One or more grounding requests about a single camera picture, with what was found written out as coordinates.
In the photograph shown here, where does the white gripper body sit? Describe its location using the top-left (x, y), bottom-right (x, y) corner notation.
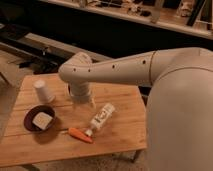
top-left (68, 82), bottom-right (96, 108)

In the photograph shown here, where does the white ceramic cup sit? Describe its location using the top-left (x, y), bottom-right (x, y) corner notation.
top-left (33, 80), bottom-right (55, 104)

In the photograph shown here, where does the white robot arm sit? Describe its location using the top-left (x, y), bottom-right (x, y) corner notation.
top-left (58, 47), bottom-right (213, 171)

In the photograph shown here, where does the white eraser block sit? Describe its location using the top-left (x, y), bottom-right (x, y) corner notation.
top-left (33, 112), bottom-right (52, 130)

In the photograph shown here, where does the white condiment bottle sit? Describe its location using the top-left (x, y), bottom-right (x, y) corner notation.
top-left (85, 103), bottom-right (115, 137)

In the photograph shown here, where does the orange carrot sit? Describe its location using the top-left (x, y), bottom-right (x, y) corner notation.
top-left (68, 128), bottom-right (93, 143)

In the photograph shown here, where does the wooden low table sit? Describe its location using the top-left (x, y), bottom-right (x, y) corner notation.
top-left (0, 74), bottom-right (146, 168)

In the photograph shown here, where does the dark brown round plate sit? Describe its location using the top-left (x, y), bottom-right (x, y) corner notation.
top-left (23, 105), bottom-right (56, 132)

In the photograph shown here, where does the dark bench with legs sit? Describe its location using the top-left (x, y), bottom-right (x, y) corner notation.
top-left (0, 23), bottom-right (109, 74)

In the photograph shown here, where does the long wooden shelf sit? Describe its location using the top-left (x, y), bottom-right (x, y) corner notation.
top-left (40, 0), bottom-right (213, 40)

